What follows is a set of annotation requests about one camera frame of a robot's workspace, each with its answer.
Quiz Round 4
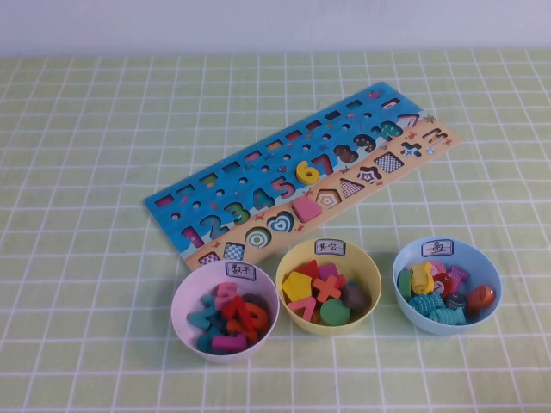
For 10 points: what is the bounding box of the orange number piece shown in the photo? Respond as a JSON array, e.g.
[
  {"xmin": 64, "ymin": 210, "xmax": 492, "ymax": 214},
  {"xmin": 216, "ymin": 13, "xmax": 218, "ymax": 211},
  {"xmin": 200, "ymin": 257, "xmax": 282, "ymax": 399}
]
[{"xmin": 234, "ymin": 302, "xmax": 270, "ymax": 341}]

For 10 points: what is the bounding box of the magenta wooden fish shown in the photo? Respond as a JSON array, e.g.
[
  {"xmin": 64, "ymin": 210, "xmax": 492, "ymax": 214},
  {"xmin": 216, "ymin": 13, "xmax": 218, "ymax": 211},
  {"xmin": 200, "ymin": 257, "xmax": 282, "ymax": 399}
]
[{"xmin": 447, "ymin": 265, "xmax": 469, "ymax": 292}]

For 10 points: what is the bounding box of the yellow plastic bowl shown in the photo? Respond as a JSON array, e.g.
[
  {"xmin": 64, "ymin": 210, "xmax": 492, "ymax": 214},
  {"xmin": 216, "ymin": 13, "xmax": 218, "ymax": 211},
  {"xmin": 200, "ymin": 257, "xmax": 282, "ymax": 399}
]
[{"xmin": 275, "ymin": 238, "xmax": 383, "ymax": 336}]

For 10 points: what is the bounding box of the green wooden fish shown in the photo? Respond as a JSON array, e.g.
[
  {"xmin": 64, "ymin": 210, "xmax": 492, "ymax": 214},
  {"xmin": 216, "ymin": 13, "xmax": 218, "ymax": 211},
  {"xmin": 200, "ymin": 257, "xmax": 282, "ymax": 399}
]
[{"xmin": 396, "ymin": 268, "xmax": 414, "ymax": 302}]

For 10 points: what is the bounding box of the pink number five piece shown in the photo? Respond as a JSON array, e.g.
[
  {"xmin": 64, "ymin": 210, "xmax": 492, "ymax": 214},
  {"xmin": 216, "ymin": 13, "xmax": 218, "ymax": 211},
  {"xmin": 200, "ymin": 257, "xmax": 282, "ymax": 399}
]
[{"xmin": 214, "ymin": 281, "xmax": 240, "ymax": 309}]

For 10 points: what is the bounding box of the red number four piece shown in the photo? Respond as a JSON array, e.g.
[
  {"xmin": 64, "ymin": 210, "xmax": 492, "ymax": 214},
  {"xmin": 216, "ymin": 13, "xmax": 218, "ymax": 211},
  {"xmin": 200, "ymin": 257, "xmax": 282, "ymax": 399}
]
[{"xmin": 223, "ymin": 295, "xmax": 253, "ymax": 328}]

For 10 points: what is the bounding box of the teal wooden fish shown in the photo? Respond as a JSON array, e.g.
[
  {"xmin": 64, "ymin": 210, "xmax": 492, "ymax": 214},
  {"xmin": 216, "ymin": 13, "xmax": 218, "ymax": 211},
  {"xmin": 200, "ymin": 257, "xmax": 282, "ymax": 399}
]
[
  {"xmin": 407, "ymin": 290, "xmax": 447, "ymax": 317},
  {"xmin": 428, "ymin": 305, "xmax": 468, "ymax": 327}
]

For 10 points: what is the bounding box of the teal number piece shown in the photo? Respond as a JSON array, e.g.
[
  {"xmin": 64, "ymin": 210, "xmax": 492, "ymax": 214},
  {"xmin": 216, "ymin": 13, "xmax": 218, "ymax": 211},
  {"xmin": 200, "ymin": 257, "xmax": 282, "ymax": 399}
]
[
  {"xmin": 186, "ymin": 294, "xmax": 225, "ymax": 332},
  {"xmin": 196, "ymin": 326, "xmax": 229, "ymax": 354}
]

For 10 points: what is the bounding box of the magenta number one piece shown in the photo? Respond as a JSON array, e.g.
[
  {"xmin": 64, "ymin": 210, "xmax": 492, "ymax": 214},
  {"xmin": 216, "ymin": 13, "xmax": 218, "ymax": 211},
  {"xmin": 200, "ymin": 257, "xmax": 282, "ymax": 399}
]
[{"xmin": 210, "ymin": 334, "xmax": 249, "ymax": 352}]

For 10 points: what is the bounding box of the blue number shape puzzle board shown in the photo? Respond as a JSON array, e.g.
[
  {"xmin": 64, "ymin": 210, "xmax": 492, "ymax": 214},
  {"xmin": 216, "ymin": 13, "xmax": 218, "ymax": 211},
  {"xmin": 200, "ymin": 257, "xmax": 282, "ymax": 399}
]
[{"xmin": 143, "ymin": 81, "xmax": 462, "ymax": 273}]

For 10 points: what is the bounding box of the pink plastic bowl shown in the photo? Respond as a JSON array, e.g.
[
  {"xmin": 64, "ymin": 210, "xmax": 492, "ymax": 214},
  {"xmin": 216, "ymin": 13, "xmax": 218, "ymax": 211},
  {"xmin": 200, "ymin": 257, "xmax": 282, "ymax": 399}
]
[{"xmin": 170, "ymin": 259, "xmax": 281, "ymax": 366}]

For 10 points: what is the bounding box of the orange cross piece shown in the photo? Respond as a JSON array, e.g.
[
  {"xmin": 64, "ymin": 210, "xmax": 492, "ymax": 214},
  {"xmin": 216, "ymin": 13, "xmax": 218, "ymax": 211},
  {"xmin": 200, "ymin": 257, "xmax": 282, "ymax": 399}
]
[{"xmin": 312, "ymin": 274, "xmax": 344, "ymax": 305}]

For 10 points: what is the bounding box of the yellow wooden fish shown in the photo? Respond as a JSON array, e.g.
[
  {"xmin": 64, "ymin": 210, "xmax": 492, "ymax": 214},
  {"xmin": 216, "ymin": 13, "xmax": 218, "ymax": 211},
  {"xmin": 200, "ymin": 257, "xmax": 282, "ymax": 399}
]
[{"xmin": 409, "ymin": 261, "xmax": 435, "ymax": 296}]

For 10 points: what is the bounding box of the red triangle piece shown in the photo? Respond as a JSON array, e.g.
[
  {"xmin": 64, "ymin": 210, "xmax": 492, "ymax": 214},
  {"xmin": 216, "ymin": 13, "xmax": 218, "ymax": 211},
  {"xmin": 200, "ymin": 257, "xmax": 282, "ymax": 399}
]
[{"xmin": 294, "ymin": 260, "xmax": 319, "ymax": 280}]

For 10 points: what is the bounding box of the pink trapezoid piece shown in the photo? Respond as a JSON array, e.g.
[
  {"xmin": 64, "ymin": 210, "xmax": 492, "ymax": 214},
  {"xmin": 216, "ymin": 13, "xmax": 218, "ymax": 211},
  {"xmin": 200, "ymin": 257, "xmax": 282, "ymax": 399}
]
[{"xmin": 291, "ymin": 195, "xmax": 325, "ymax": 225}]

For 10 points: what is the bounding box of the white handwritten paper label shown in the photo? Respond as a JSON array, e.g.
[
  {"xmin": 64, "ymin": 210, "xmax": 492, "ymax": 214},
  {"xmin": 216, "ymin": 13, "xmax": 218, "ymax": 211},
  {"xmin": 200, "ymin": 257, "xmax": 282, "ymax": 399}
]
[
  {"xmin": 226, "ymin": 261, "xmax": 257, "ymax": 281},
  {"xmin": 314, "ymin": 239, "xmax": 348, "ymax": 257},
  {"xmin": 421, "ymin": 237, "xmax": 455, "ymax": 258}
]

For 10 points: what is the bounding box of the brown rounded piece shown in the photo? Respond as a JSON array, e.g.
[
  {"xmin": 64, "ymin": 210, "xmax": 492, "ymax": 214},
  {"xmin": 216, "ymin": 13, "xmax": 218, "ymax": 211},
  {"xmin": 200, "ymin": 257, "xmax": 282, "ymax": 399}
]
[{"xmin": 342, "ymin": 281, "xmax": 374, "ymax": 313}]

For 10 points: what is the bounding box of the red wooden fish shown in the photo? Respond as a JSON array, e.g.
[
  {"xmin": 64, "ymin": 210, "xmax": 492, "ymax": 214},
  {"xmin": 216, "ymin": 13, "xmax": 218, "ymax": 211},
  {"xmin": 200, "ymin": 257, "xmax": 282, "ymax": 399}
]
[{"xmin": 432, "ymin": 273, "xmax": 453, "ymax": 298}]

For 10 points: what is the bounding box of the green round piece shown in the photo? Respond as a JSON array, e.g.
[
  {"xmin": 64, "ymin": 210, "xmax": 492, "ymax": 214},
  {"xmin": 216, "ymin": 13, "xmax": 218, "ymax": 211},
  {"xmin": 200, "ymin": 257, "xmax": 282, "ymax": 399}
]
[{"xmin": 319, "ymin": 299, "xmax": 352, "ymax": 327}]

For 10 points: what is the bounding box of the pink angle sign piece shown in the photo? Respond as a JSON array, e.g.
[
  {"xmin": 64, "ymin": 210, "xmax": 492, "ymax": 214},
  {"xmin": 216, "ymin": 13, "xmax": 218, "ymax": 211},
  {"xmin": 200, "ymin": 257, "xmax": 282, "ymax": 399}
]
[{"xmin": 287, "ymin": 298, "xmax": 319, "ymax": 322}]

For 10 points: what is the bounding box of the yellow pentagon piece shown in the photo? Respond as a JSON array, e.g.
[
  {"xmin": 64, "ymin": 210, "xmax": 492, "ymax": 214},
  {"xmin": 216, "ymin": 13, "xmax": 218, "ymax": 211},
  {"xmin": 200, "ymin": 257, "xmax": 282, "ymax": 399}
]
[{"xmin": 282, "ymin": 271, "xmax": 319, "ymax": 304}]

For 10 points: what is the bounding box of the yellow number six piece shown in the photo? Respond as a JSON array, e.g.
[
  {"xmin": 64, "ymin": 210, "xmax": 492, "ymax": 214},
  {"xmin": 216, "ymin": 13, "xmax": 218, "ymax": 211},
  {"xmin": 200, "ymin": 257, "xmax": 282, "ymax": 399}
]
[{"xmin": 294, "ymin": 159, "xmax": 320, "ymax": 187}]

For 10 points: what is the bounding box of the light blue plastic bowl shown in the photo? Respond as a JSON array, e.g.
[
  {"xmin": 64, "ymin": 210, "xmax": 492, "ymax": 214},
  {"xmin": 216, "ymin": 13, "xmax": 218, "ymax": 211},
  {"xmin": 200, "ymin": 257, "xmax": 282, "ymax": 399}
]
[{"xmin": 392, "ymin": 236, "xmax": 503, "ymax": 336}]

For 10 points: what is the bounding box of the orange wooden fish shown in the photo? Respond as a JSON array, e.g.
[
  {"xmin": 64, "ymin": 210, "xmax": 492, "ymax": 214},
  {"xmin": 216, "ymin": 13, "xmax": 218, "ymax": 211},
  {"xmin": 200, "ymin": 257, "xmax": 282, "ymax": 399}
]
[{"xmin": 465, "ymin": 284, "xmax": 498, "ymax": 315}]

